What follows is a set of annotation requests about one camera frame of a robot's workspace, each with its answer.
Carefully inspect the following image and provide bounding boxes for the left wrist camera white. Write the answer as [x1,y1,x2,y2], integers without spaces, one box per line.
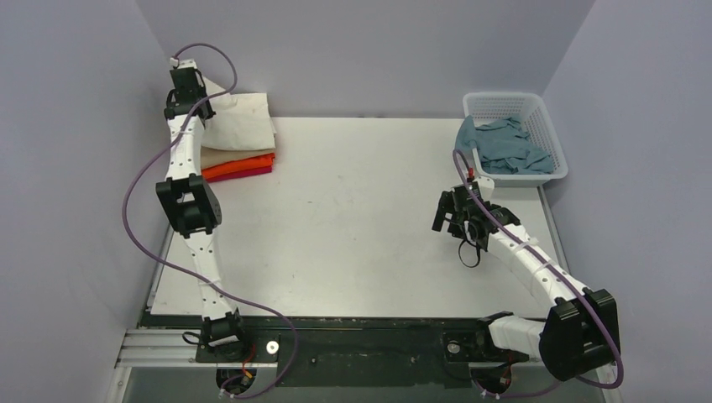
[169,57,197,70]

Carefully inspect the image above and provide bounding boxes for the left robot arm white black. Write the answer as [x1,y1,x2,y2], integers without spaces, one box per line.
[155,60,251,361]

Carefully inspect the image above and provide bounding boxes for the teal blue t shirt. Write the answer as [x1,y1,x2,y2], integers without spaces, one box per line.
[455,115,555,175]

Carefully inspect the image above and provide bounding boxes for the aluminium rail frame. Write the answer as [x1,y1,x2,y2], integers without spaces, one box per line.
[113,161,615,369]

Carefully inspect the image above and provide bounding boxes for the folded orange t shirt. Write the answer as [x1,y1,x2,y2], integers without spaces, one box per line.
[202,153,275,180]

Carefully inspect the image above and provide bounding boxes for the folded red t shirt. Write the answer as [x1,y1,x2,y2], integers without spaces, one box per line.
[207,165,273,183]

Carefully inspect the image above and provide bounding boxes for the cream white t shirt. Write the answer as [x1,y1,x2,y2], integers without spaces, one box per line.
[202,92,276,151]

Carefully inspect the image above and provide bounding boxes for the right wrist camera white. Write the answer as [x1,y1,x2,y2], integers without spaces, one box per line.
[468,168,495,202]

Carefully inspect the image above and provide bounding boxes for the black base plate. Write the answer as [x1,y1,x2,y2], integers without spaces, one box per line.
[139,314,588,390]

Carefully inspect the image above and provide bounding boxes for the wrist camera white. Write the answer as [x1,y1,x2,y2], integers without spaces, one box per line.
[468,168,495,202]
[169,57,197,70]

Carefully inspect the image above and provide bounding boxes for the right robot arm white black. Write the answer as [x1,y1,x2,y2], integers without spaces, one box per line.
[432,181,621,381]

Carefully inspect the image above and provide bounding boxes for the folded beige t shirt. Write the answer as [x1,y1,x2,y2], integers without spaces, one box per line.
[201,147,276,170]

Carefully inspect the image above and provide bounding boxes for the white plastic basket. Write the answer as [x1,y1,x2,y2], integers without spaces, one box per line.
[455,92,568,187]

